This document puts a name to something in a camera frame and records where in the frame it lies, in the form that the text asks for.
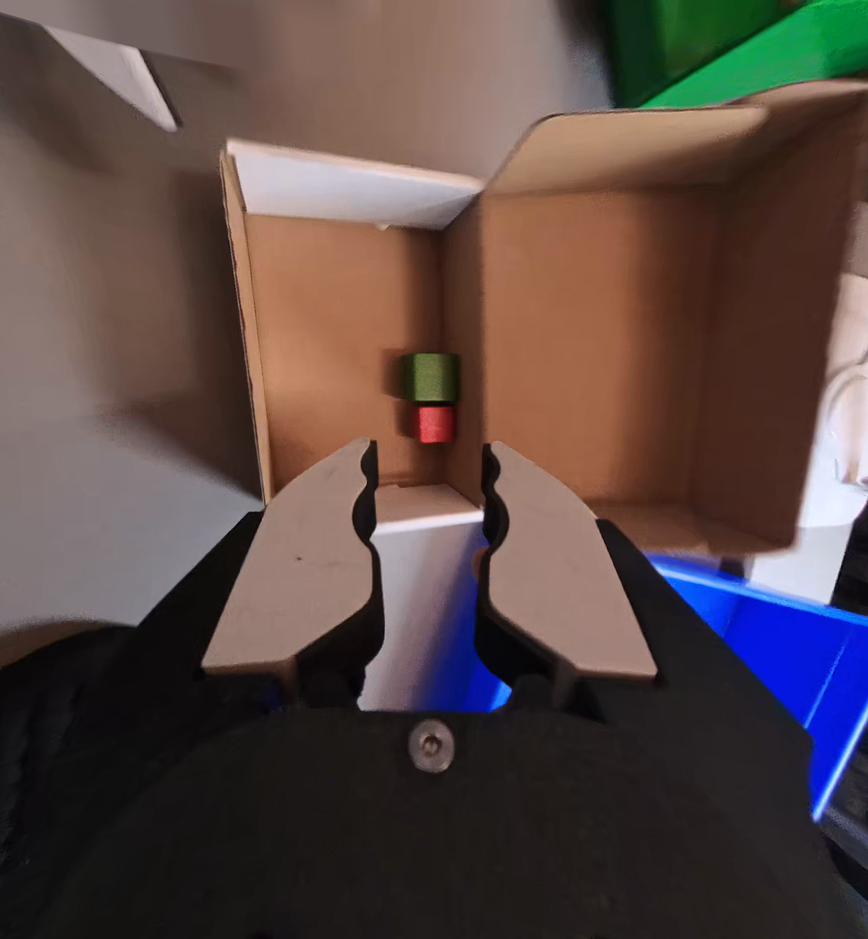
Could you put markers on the green cube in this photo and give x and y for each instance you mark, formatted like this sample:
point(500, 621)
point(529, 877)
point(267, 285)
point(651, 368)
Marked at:
point(430, 378)

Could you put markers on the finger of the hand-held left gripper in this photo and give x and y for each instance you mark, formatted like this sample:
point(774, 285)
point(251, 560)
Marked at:
point(129, 77)

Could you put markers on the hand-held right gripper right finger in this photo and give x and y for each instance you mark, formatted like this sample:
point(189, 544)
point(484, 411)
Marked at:
point(559, 587)

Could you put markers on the blue plastic bin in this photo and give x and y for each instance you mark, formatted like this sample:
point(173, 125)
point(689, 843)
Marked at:
point(771, 660)

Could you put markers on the red cube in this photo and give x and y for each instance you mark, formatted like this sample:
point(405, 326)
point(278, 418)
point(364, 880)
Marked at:
point(434, 424)

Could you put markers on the green plastic bin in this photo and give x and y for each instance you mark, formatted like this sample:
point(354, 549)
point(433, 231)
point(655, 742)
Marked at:
point(771, 51)

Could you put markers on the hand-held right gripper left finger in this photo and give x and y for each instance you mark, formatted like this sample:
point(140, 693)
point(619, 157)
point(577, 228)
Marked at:
point(302, 579)

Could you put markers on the white cardboard box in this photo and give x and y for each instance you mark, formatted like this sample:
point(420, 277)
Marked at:
point(588, 330)

